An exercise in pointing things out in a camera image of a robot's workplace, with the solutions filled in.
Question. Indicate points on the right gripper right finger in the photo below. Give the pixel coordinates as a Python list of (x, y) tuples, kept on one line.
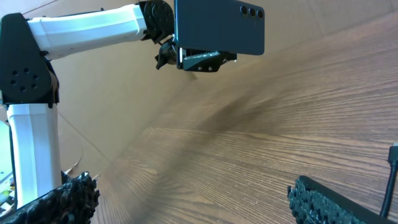
[(313, 203)]

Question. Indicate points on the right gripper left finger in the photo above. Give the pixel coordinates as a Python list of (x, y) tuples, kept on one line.
[(75, 201)]

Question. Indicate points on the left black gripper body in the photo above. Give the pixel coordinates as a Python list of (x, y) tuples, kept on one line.
[(191, 60)]

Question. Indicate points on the blue Galaxy smartphone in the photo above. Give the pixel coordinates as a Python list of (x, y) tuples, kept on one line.
[(220, 25)]

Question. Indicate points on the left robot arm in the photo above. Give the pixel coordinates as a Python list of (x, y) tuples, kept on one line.
[(30, 87)]

